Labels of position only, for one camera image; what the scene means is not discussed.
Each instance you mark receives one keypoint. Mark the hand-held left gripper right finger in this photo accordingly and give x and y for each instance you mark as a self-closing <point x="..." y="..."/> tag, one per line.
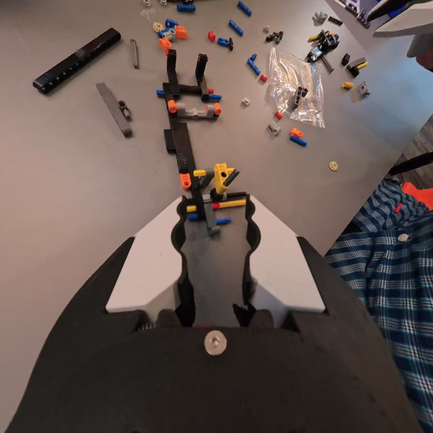
<point x="284" y="270"/>

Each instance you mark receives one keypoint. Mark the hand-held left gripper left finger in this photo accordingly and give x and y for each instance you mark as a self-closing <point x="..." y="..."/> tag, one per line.
<point x="145" y="270"/>

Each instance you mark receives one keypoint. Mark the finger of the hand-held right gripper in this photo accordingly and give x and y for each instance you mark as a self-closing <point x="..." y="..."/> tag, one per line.
<point x="389" y="8"/>
<point x="412" y="23"/>

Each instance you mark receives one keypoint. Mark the black lego chassis assembly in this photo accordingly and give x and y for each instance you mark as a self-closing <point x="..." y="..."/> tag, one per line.
<point x="184" y="142"/>

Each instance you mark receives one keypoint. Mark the scattered loose lego pieces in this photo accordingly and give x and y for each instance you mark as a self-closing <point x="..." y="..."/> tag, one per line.
<point x="235" y="27"/>

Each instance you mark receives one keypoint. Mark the long grey lego beam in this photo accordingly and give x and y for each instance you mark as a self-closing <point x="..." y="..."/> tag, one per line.
<point x="111" y="105"/>

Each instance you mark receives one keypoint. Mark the thin grey lego axle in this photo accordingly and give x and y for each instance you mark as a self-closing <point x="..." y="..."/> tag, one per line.
<point x="134" y="54"/>

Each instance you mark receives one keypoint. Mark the long black lego beam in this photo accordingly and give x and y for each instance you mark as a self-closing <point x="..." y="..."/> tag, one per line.
<point x="77" y="59"/>

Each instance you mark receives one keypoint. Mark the person's right hand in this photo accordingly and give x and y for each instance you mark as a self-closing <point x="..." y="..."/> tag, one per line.
<point x="426" y="62"/>

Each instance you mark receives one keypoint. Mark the small black yellow sub-assembly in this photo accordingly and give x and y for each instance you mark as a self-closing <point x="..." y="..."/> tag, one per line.
<point x="324" y="42"/>

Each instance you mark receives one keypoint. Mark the person's plaid shirt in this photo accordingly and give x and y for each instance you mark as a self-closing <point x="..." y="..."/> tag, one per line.
<point x="389" y="287"/>

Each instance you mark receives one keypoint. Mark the clear plastic bag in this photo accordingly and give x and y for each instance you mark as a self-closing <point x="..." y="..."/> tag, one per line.
<point x="284" y="88"/>

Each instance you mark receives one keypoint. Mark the black metal table leg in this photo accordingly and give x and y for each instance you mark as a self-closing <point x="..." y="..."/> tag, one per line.
<point x="412" y="163"/>

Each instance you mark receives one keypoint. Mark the orange plastic object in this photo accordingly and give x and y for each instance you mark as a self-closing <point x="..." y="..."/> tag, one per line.
<point x="419" y="192"/>

